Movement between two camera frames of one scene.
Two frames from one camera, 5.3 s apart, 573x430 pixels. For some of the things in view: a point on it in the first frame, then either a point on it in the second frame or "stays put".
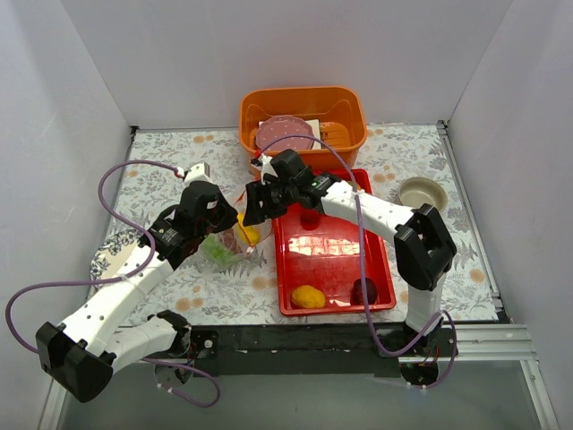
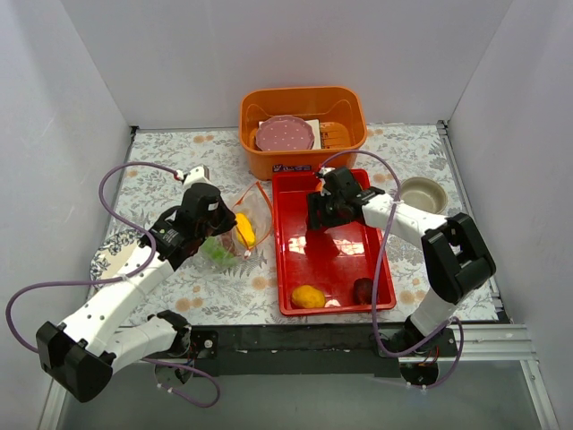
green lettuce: (212, 249) stays put
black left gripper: (217, 214) stays put
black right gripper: (261, 202) → (316, 215)
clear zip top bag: (233, 246) stays put
